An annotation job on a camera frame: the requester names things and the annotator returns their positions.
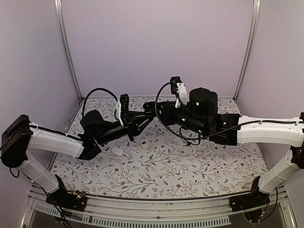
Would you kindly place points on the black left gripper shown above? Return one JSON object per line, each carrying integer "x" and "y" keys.
{"x": 133, "y": 128}

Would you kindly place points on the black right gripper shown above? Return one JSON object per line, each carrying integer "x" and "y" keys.
{"x": 166, "y": 112}

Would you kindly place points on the black earbud charging case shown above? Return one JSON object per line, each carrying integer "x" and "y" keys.
{"x": 148, "y": 111}

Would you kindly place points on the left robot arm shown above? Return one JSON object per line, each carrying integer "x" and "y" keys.
{"x": 23, "y": 135}

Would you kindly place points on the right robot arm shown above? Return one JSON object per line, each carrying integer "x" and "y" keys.
{"x": 277, "y": 131}

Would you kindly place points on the white open earbud case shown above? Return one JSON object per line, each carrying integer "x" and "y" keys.
{"x": 144, "y": 144}

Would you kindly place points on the white closed earbud case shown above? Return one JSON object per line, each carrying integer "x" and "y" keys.
{"x": 117, "y": 151}

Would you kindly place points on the floral patterned table mat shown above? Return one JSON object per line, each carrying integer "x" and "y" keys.
{"x": 206, "y": 169}

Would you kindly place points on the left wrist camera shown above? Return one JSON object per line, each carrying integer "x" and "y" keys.
{"x": 122, "y": 109}

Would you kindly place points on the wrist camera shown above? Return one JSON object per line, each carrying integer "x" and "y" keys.
{"x": 122, "y": 109}
{"x": 178, "y": 88}

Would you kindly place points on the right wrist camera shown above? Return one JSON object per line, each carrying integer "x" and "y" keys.
{"x": 178, "y": 88}

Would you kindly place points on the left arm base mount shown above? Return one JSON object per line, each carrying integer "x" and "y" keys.
{"x": 76, "y": 200}

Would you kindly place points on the front aluminium rail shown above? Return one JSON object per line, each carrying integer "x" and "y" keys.
{"x": 109, "y": 212}

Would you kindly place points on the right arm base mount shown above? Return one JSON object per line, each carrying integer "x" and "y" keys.
{"x": 254, "y": 198}

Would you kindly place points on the right aluminium frame post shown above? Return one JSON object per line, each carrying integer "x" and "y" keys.
{"x": 248, "y": 49}

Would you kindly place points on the aluminium frame post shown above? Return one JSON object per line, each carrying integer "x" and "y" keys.
{"x": 248, "y": 49}
{"x": 64, "y": 39}

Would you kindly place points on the left aluminium frame post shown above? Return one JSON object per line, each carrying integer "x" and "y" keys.
{"x": 64, "y": 39}

